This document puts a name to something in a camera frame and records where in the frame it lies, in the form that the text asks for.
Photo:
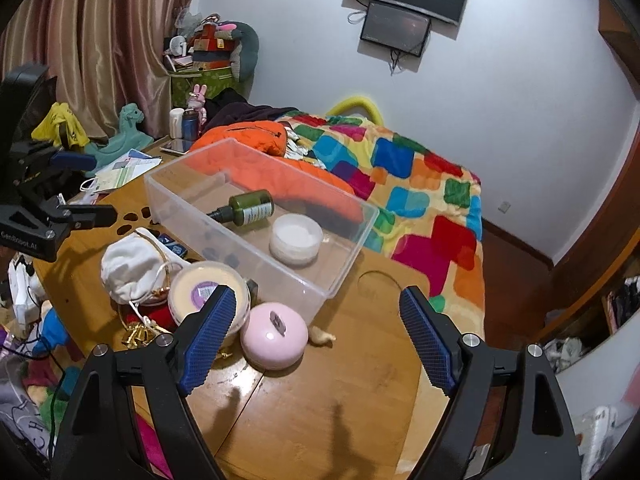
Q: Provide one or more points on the white drawstring pouch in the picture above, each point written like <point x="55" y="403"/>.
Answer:
<point x="139" y="268"/>

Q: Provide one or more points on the pink bunny figure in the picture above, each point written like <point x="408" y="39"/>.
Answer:
<point x="196" y="102"/>

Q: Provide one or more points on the blue foil packet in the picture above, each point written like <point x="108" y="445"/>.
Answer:
<point x="172" y="245"/>

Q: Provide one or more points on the teal dinosaur plush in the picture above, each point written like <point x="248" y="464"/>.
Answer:
<point x="128" y="137"/>

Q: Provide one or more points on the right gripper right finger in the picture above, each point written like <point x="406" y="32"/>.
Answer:
<point x="534" y="438"/>

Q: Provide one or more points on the pink round compact case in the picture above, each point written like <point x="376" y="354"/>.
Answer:
<point x="273" y="337"/>

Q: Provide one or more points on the green glass pump bottle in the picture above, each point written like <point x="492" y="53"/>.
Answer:
<point x="244" y="209"/>

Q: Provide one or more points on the green storage box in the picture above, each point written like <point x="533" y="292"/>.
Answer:
<point x="182" y="83"/>

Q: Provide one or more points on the wall mounted monitor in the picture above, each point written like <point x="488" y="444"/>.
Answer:
<point x="396" y="28"/>

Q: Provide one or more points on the white round cream jar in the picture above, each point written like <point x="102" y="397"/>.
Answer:
<point x="295" y="239"/>

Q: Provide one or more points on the dark purple clothing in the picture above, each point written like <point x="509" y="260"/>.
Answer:
<point x="229" y="107"/>

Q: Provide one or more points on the white cylinder bottle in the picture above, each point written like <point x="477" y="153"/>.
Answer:
<point x="175" y="122"/>

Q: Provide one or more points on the blue thermos bottle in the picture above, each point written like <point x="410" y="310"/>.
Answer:
<point x="191" y="125"/>

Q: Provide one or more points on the small beige figurine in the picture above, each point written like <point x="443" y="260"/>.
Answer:
<point x="320" y="338"/>

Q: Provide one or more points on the yellow cloth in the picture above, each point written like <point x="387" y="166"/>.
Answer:
<point x="61" y="127"/>

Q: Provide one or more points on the white sliding wardrobe door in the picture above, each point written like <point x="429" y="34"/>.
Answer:
<point x="601" y="392"/>

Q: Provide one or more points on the stack of papers and booklets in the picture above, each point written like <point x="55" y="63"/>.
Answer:
<point x="115" y="175"/>

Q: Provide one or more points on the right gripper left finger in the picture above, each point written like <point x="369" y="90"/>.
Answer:
<point x="99" y="436"/>

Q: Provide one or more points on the pink curtain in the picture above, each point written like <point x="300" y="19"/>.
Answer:
<point x="104" y="54"/>

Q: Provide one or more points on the bamboo lap table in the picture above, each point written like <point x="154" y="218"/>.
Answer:
<point x="319" y="379"/>

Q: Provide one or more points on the colourful patchwork quilt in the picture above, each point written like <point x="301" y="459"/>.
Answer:
<point x="429" y="209"/>

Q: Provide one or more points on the red velvet pouch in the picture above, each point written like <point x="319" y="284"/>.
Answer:
<point x="159" y="313"/>

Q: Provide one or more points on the round cotton pad container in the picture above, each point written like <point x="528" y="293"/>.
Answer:
<point x="194" y="284"/>

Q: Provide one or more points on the orange puffer jacket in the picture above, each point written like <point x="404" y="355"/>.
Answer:
<point x="254" y="153"/>

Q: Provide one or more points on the tablet on desk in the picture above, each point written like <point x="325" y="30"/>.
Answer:
<point x="176" y="147"/>

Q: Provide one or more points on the clear plastic storage bin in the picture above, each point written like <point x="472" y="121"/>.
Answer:
<point x="222" y="201"/>

